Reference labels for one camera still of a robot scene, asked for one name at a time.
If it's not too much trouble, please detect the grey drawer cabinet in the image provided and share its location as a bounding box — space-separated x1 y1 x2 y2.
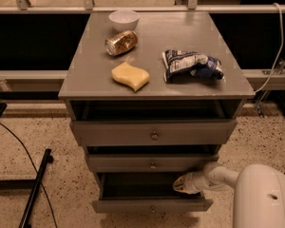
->
58 10 257 195

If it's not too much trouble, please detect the black stand leg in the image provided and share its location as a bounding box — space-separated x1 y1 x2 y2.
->
0 148 54 228

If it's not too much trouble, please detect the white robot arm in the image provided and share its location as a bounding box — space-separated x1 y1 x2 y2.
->
173 161 285 228

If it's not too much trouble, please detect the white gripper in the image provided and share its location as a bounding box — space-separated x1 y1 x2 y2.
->
173 172 215 194

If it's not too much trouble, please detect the black cable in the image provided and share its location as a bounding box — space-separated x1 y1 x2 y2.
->
0 121 59 228

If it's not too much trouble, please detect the grey middle drawer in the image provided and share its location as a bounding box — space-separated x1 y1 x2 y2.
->
86 154 219 173

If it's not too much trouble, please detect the golden soda can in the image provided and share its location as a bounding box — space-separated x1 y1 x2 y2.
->
104 30 138 56

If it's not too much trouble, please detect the blue white chip bag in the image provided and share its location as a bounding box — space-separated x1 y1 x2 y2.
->
161 49 224 83

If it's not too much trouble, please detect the yellow sponge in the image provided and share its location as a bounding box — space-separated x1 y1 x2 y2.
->
111 62 150 92

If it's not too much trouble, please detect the white cable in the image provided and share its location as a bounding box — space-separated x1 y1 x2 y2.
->
254 2 285 94

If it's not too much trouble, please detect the grey bottom drawer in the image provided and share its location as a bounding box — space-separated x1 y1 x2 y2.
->
92 172 213 213

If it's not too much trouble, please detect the grey drawer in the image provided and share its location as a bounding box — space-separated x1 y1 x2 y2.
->
92 172 213 213
70 120 237 146
86 154 219 173

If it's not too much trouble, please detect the grey top drawer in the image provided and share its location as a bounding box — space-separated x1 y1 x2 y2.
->
70 120 237 146

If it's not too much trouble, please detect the white bowl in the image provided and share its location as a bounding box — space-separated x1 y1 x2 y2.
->
109 10 140 31

